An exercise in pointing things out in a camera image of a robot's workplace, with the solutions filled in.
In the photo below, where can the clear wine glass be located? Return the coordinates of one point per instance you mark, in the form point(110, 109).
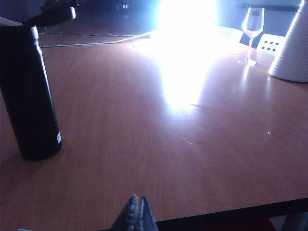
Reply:
point(252, 24)

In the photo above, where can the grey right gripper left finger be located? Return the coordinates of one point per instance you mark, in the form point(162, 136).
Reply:
point(128, 216)

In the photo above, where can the white chair with square holes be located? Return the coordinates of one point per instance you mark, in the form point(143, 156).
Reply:
point(264, 39)

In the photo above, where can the white ribbed cone vase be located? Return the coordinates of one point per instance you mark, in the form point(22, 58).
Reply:
point(293, 53)

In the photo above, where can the white slotted plastic chair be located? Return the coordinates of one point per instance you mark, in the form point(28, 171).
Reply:
point(231, 33)

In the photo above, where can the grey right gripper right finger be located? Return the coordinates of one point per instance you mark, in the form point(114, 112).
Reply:
point(146, 219)

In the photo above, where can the black thermos with flip lid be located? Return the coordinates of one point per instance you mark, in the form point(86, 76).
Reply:
point(26, 96)

